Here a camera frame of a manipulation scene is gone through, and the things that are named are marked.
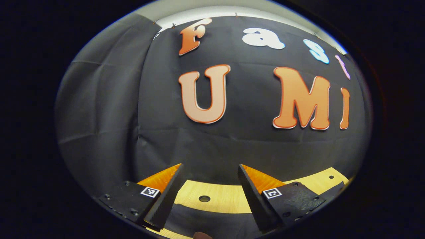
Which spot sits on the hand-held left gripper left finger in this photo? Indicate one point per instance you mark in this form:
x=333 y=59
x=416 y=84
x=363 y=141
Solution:
x=167 y=199

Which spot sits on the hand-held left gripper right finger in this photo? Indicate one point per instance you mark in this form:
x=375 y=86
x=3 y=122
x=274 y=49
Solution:
x=254 y=199

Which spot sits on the dark grey jeans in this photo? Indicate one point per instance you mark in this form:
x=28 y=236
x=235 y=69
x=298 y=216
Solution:
x=212 y=222

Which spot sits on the black backdrop cloth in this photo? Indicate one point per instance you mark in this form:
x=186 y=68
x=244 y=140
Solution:
x=249 y=149

